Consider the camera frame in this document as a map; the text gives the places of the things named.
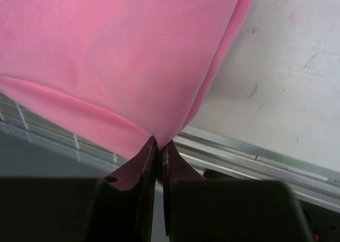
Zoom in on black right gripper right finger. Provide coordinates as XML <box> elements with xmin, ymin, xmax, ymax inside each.
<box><xmin>161</xmin><ymin>141</ymin><xmax>206</xmax><ymax>238</ymax></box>

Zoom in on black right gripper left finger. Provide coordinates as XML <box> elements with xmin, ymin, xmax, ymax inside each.
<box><xmin>100</xmin><ymin>137</ymin><xmax>157</xmax><ymax>241</ymax></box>

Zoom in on pink t shirt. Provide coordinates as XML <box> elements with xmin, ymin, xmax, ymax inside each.
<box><xmin>1</xmin><ymin>0</ymin><xmax>254</xmax><ymax>159</ymax></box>

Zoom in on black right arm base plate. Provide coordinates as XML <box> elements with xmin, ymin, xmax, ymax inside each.
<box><xmin>203</xmin><ymin>168</ymin><xmax>340</xmax><ymax>242</ymax></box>

